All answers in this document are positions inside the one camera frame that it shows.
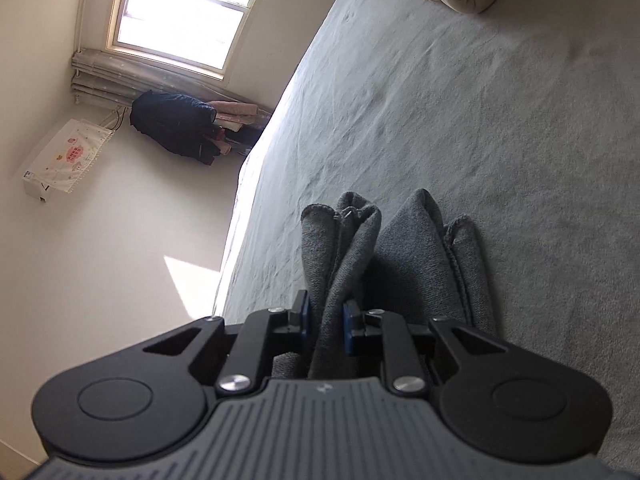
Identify hanging dark jacket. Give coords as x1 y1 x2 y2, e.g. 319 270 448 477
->
129 90 218 166

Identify window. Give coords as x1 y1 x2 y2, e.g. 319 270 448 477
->
102 0 278 81

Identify grey knitted cat-pattern sweater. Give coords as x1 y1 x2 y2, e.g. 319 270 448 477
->
272 189 498 381

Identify grey bed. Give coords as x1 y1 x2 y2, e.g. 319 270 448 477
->
212 0 640 480

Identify covered wall air conditioner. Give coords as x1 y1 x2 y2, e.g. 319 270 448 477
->
21 118 115 202

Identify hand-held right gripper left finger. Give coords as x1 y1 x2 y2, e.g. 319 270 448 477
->
141 290 312 396

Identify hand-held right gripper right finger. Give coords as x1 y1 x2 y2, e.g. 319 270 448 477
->
342 300 508 396

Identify hanging pink clothes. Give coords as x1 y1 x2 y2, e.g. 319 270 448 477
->
207 100 261 158

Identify grey patterned curtain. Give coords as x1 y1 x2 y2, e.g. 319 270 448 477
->
70 47 276 116

